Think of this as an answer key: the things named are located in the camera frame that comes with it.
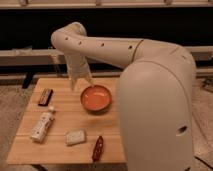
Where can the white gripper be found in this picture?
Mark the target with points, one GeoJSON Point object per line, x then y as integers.
{"type": "Point", "coordinates": [77, 67]}

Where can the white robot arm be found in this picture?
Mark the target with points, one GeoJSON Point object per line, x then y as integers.
{"type": "Point", "coordinates": [153, 95]}

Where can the white sponge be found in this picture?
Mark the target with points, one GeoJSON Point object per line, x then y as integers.
{"type": "Point", "coordinates": [75, 137]}

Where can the orange bowl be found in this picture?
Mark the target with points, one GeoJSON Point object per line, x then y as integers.
{"type": "Point", "coordinates": [95, 98]}

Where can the long wooden beam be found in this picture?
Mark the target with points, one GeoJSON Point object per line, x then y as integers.
{"type": "Point", "coordinates": [28, 57]}

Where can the wooden table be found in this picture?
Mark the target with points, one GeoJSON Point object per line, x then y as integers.
{"type": "Point", "coordinates": [69, 116]}

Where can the white tube bottle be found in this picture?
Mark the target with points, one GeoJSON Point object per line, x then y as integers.
{"type": "Point", "coordinates": [39, 131]}

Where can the red chili pepper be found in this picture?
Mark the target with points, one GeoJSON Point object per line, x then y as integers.
{"type": "Point", "coordinates": [98, 149]}

